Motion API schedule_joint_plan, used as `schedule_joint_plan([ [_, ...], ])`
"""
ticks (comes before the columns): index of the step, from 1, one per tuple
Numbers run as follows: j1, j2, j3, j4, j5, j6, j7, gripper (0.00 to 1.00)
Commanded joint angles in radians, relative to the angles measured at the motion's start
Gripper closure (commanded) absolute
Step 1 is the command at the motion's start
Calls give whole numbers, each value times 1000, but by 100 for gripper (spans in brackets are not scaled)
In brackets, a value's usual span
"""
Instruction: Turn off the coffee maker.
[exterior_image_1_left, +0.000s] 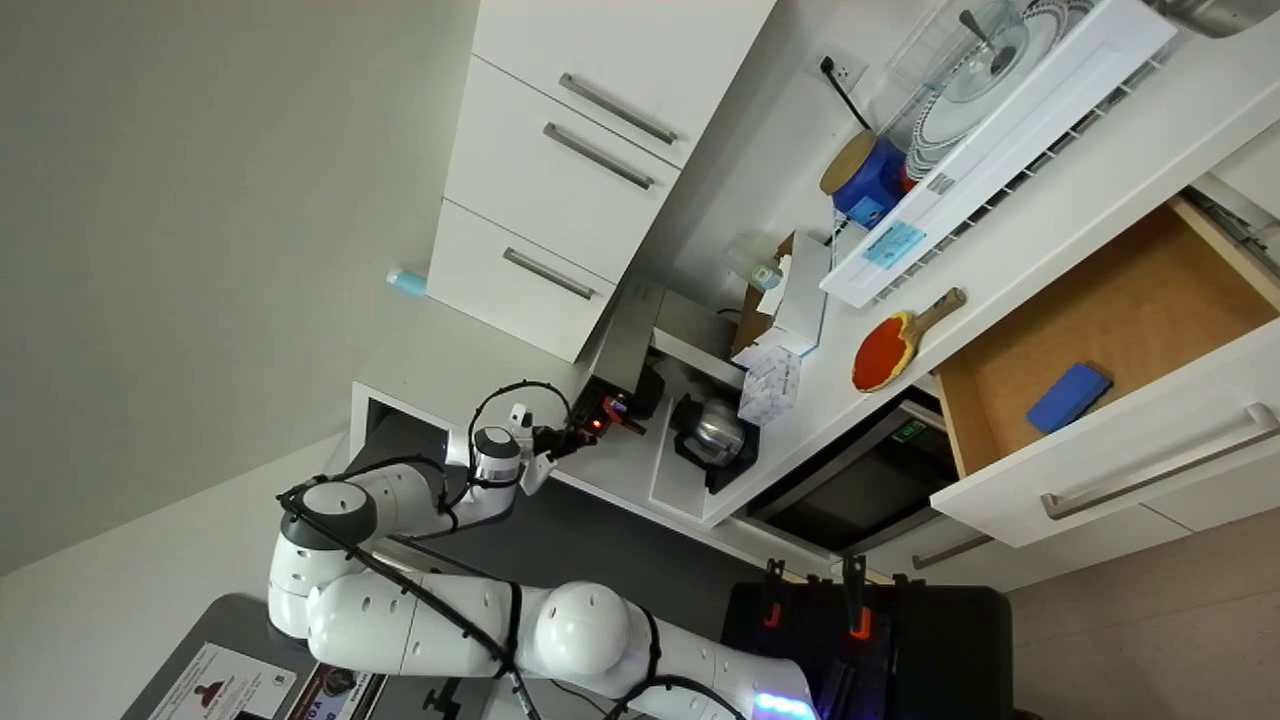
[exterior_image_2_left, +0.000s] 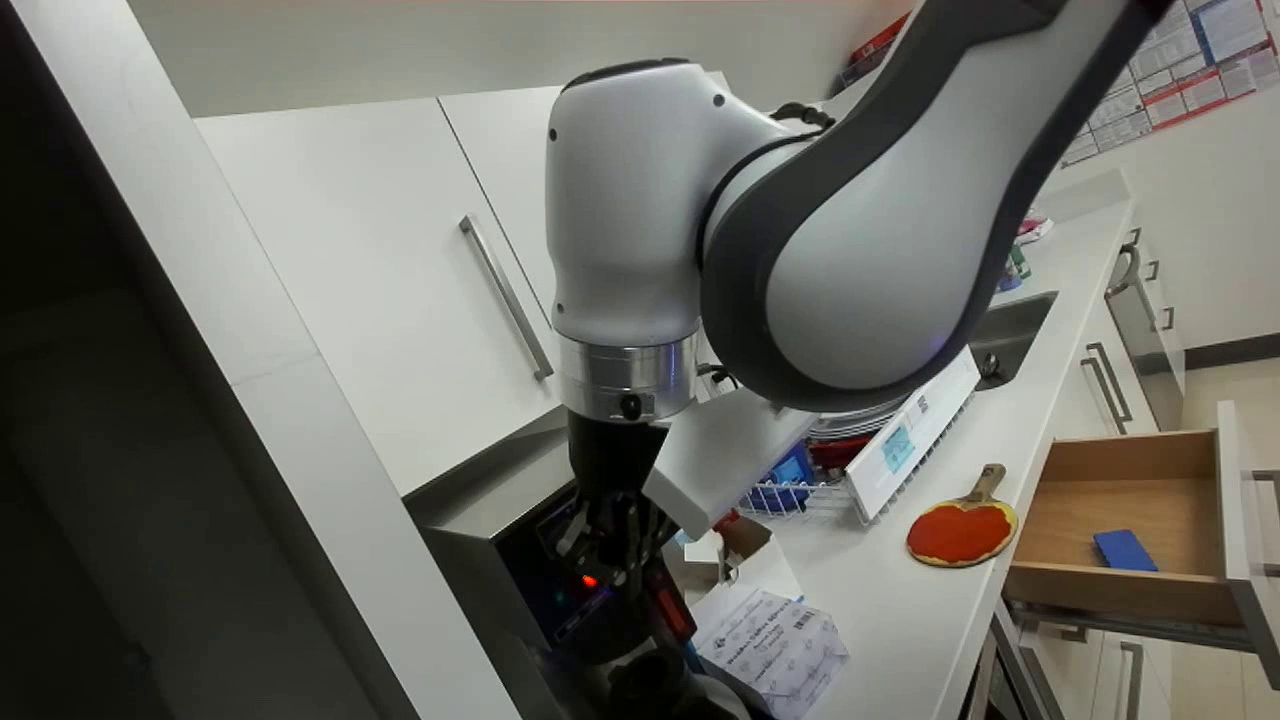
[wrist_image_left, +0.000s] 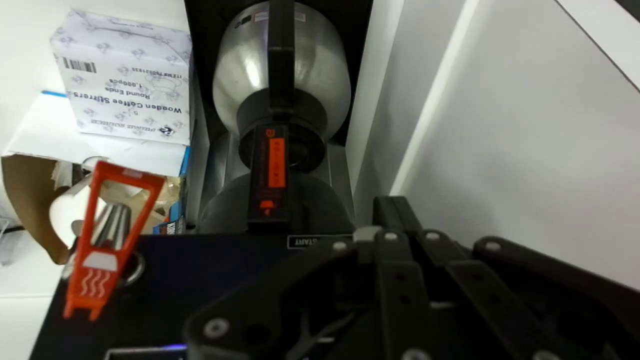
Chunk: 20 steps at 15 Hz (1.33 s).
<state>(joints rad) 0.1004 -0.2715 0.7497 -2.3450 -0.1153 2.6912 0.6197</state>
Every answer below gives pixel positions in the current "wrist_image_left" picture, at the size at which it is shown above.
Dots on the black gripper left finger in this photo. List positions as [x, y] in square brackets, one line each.
[300, 307]

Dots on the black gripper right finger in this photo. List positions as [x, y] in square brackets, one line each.
[507, 300]

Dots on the brown cardboard box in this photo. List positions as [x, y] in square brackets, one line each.
[31, 201]

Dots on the white printed coffee filter box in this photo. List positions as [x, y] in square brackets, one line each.
[127, 73]

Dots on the tall white cabinet panel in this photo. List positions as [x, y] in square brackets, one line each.
[532, 133]

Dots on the black steel coffee maker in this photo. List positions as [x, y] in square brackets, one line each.
[201, 281]

